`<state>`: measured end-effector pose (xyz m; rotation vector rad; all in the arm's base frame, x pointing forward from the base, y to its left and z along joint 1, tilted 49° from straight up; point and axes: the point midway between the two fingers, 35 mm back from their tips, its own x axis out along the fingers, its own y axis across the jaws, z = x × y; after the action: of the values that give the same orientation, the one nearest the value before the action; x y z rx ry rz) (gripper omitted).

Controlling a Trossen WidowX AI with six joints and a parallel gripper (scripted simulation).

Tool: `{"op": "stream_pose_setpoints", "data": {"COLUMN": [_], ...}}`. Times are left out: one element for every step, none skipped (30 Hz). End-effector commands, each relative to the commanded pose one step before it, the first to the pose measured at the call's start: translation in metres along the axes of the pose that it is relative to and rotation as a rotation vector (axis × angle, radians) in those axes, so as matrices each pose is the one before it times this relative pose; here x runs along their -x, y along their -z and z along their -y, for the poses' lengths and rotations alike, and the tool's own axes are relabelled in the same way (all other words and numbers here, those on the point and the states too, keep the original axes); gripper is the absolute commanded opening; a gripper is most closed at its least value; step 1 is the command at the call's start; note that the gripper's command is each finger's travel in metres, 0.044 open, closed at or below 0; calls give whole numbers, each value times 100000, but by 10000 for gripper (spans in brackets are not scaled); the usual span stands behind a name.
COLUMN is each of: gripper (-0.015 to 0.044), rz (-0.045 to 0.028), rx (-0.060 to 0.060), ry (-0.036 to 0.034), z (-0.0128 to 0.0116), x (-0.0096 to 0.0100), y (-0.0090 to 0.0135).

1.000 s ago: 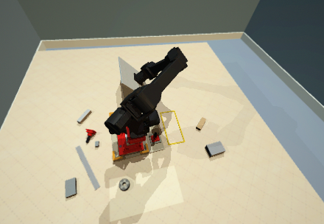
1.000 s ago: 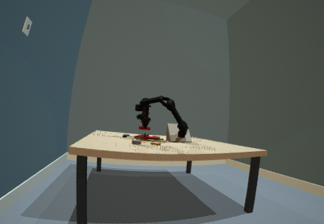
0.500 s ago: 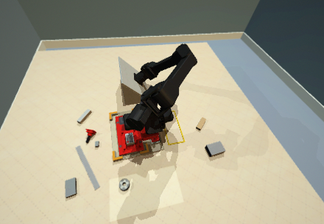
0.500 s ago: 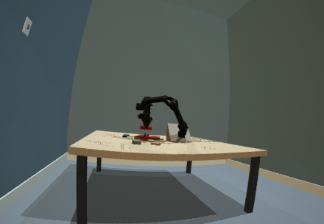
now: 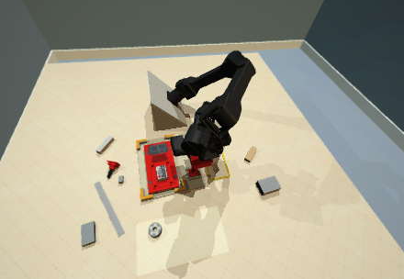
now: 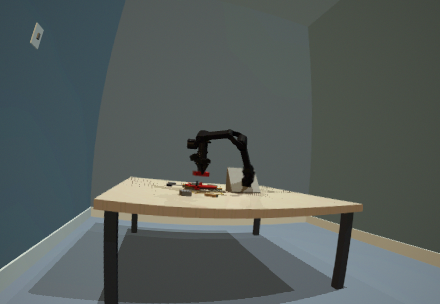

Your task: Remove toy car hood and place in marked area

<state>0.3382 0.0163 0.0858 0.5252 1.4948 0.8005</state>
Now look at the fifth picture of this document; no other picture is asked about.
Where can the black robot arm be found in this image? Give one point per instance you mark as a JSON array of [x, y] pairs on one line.
[[225, 109]]

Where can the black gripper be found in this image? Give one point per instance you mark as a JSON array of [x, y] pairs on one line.
[[176, 142]]

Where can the small tan rectangular block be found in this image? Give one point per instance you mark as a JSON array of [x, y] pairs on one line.
[[250, 154]]

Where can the grey flat bar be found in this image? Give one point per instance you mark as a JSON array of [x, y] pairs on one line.
[[109, 209]]

